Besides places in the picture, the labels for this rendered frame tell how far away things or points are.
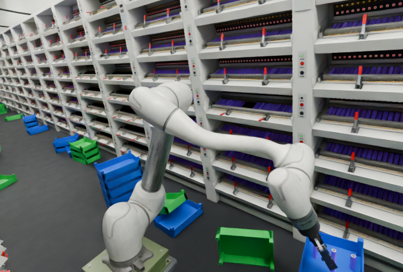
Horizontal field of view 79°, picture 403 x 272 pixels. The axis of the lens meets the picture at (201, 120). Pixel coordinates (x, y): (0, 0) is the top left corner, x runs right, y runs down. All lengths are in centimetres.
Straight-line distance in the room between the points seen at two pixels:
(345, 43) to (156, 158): 93
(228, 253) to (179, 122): 101
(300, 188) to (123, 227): 73
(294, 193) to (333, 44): 67
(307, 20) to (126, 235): 121
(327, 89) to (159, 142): 78
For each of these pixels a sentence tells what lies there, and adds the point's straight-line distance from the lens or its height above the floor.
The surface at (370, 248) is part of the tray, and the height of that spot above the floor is 14.
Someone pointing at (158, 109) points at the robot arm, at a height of 101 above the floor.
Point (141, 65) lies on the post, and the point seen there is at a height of 106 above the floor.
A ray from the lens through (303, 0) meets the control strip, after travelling 124.
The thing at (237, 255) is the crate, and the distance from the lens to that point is 164.
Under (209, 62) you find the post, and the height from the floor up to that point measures 106.
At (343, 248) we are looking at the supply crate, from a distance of 129.
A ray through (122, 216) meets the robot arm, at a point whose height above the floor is 55.
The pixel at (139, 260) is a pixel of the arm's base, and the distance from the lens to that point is 129.
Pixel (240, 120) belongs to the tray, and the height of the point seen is 72.
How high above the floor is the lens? 122
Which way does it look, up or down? 19 degrees down
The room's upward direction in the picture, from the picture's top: 7 degrees counter-clockwise
